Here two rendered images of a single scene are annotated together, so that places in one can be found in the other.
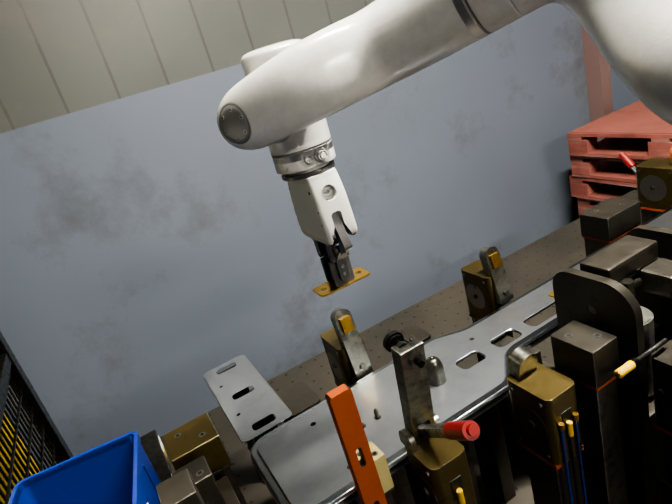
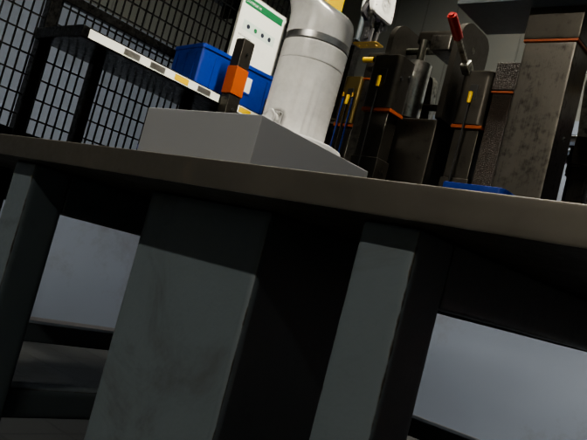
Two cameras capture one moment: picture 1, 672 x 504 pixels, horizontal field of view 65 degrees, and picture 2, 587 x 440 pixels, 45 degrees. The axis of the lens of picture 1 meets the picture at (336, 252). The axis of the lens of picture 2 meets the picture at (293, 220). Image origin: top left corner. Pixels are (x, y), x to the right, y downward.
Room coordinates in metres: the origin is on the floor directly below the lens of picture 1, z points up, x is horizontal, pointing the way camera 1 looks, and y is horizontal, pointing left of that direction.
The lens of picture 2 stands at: (-0.23, -1.69, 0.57)
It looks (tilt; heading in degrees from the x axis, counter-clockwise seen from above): 5 degrees up; 63
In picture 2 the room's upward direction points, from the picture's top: 15 degrees clockwise
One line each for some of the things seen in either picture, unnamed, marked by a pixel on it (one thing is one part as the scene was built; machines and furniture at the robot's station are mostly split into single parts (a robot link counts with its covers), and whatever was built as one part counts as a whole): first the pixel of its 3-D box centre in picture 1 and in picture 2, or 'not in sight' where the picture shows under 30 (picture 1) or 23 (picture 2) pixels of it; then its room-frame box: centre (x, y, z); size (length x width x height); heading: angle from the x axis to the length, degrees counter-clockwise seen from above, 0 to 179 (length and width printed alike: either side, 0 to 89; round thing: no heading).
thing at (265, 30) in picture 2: not in sight; (253, 46); (0.59, 0.56, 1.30); 0.23 x 0.02 x 0.31; 23
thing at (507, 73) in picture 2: not in sight; (491, 161); (0.72, -0.59, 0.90); 0.05 x 0.05 x 0.40; 23
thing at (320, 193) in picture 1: (317, 200); (379, 1); (0.71, 0.00, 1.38); 0.10 x 0.07 x 0.11; 22
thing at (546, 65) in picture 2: not in sight; (537, 134); (0.67, -0.76, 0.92); 0.10 x 0.08 x 0.45; 113
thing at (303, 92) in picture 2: not in sight; (301, 98); (0.30, -0.54, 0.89); 0.19 x 0.19 x 0.18
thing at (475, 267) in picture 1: (490, 333); not in sight; (1.04, -0.29, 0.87); 0.12 x 0.07 x 0.35; 23
